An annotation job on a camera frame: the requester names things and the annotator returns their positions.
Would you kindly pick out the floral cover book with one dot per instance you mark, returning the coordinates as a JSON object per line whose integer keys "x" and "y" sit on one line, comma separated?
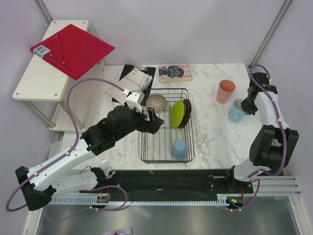
{"x": 174, "y": 73}

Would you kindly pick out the white slotted cable duct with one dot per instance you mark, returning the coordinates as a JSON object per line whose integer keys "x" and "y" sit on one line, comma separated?
{"x": 94, "y": 200}

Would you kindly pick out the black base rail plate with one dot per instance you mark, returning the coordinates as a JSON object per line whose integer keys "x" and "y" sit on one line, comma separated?
{"x": 168, "y": 185}

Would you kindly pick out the dark brown plate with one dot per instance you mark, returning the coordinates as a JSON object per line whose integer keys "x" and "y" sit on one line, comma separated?
{"x": 188, "y": 109}

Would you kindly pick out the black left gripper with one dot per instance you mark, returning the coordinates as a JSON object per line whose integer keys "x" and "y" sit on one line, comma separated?
{"x": 151, "y": 126}

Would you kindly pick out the pink plastic cup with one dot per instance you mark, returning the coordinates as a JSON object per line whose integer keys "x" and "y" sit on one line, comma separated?
{"x": 225, "y": 90}

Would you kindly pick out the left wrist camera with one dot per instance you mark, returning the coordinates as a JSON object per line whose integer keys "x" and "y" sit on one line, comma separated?
{"x": 134, "y": 100}

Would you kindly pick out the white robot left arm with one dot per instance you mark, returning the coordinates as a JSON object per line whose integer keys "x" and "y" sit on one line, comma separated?
{"x": 40, "y": 184}

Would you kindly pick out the grey wire dish rack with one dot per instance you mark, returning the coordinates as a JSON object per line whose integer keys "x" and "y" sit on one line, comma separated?
{"x": 157, "y": 148}

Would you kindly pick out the red cutting board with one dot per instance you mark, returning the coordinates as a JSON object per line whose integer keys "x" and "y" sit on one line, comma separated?
{"x": 72, "y": 50}

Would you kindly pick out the white paper sheet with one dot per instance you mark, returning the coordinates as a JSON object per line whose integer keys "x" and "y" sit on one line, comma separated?
{"x": 132, "y": 81}

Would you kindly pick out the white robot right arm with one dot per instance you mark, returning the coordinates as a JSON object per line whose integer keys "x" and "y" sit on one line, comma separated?
{"x": 274, "y": 144}

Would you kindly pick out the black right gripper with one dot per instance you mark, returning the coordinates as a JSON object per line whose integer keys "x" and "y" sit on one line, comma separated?
{"x": 247, "y": 108}

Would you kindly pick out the black clipboard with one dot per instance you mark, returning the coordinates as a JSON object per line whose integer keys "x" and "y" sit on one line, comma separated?
{"x": 147, "y": 70}

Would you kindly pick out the white two-tier shelf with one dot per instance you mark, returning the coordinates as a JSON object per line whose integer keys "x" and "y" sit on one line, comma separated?
{"x": 43, "y": 83}

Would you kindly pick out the light blue mug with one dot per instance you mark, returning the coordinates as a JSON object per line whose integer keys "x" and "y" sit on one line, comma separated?
{"x": 235, "y": 112}

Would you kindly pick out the blue-grey cup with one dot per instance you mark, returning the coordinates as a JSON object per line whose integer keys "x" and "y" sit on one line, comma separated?
{"x": 180, "y": 150}

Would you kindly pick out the patterned ceramic bowl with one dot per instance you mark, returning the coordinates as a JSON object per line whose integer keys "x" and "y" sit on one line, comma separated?
{"x": 157, "y": 102}

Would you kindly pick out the lime green plate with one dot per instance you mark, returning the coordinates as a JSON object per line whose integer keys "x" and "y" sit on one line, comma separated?
{"x": 177, "y": 114}

